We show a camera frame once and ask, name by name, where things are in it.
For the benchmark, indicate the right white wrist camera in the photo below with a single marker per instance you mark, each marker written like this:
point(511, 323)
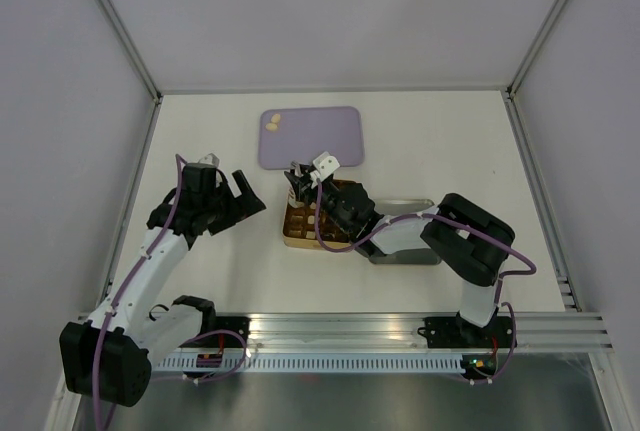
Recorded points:
point(325, 165)

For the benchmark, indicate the aluminium frame post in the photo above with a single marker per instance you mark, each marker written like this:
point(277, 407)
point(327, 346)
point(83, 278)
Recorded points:
point(551, 19)
point(118, 27)

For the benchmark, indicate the purple plastic tray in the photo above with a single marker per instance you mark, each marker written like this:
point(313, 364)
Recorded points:
point(305, 133)

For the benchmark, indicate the left aluminium frame post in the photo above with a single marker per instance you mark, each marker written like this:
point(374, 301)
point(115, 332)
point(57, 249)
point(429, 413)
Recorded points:
point(118, 27)

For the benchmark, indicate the white slotted cable duct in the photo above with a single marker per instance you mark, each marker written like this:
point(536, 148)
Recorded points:
point(332, 363)

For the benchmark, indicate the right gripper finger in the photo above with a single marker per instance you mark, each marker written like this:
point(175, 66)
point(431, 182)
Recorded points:
point(310, 192)
point(296, 181)

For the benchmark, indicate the white tongs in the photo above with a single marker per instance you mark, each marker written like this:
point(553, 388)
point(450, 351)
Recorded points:
point(294, 166)

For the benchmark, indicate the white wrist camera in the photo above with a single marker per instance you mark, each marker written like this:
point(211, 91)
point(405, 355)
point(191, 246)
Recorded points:
point(210, 160)
point(325, 165)

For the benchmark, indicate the right aluminium frame post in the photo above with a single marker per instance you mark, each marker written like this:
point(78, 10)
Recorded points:
point(551, 19)

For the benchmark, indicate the aluminium mounting rail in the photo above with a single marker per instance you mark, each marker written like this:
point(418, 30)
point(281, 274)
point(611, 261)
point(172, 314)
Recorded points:
point(369, 332)

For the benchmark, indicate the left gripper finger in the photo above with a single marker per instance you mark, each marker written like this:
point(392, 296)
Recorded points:
point(246, 191)
point(245, 208)

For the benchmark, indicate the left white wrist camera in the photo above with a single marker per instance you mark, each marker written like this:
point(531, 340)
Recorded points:
point(210, 160)

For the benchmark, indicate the gold chocolate box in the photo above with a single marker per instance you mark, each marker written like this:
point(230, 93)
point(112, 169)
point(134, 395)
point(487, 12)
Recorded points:
point(295, 227)

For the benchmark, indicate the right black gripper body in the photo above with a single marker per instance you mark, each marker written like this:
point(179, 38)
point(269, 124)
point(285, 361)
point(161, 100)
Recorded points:
point(330, 195)

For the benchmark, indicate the silver tin lid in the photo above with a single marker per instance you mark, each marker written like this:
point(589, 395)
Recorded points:
point(405, 211)

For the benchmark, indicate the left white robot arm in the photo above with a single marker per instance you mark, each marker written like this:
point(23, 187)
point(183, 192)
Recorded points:
point(111, 355)

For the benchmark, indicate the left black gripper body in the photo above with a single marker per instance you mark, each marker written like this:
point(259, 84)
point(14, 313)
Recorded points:
point(221, 206)

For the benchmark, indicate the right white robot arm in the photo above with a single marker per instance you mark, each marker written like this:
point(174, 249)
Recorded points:
point(468, 239)

